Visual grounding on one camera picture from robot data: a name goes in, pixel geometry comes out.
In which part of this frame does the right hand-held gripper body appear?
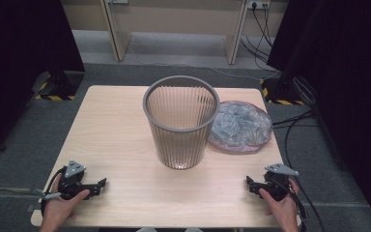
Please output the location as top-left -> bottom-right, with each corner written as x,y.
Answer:
262,162 -> 300,202

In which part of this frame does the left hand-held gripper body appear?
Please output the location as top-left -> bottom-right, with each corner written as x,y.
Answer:
57,159 -> 93,201

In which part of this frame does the grey plastic garbage bag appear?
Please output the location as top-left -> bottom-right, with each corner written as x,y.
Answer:
207,100 -> 273,155

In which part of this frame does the grey ribbed trash bin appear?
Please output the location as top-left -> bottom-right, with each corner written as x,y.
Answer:
142,74 -> 220,171

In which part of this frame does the person's right hand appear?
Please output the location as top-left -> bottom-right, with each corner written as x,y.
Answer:
259,178 -> 300,226

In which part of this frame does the person's left hand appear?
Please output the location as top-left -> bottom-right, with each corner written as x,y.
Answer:
42,175 -> 91,226

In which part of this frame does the black stand base striped tape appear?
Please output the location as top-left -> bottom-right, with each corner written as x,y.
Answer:
260,76 -> 304,106
33,71 -> 85,102

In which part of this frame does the black curtain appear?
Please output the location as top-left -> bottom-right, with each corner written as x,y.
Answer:
0,0 -> 86,159
266,0 -> 371,232

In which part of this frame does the white power strip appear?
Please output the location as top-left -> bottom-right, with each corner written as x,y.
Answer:
246,0 -> 271,10

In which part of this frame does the right hand-held gripper cable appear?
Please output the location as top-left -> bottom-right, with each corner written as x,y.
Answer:
279,178 -> 307,232

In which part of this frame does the black floor cable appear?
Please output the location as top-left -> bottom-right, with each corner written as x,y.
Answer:
271,109 -> 317,130
284,118 -> 325,232

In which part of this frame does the black cable bundle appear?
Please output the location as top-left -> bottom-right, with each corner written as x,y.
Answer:
292,75 -> 318,112

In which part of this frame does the thin white floor cable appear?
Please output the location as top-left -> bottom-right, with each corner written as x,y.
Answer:
127,47 -> 282,81

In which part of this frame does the black power cable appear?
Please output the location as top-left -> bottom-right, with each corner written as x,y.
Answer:
239,35 -> 279,73
251,3 -> 274,71

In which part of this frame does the beige desk frame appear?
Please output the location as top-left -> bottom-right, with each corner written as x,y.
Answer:
100,0 -> 249,66

